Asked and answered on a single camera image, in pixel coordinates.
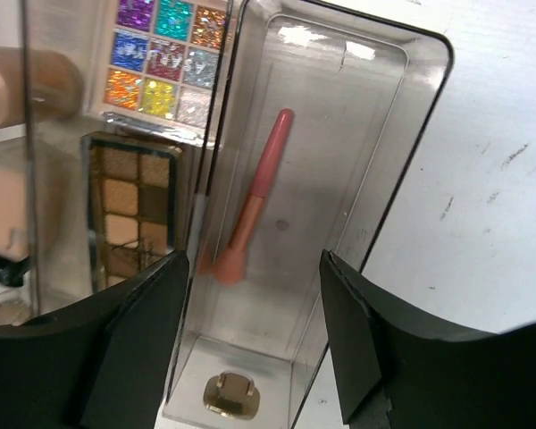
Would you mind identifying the square foundation bottle black pump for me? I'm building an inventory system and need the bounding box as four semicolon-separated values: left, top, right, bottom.
0;142;68;287

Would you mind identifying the black-cased brown eyeshadow palette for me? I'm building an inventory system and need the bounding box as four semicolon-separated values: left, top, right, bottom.
80;131;189;292

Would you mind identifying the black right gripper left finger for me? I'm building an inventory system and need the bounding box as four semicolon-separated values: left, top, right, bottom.
0;252;189;428

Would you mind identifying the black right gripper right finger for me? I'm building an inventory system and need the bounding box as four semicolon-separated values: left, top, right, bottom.
319;251;536;428

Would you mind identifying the clear three-compartment organizer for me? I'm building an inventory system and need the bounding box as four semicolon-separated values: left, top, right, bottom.
0;1;454;428

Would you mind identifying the round pink makeup brush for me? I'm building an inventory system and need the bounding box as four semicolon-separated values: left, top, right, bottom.
213;108;295;285

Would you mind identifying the glitter eyeshadow palette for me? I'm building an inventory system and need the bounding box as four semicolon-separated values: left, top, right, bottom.
88;1;228;145

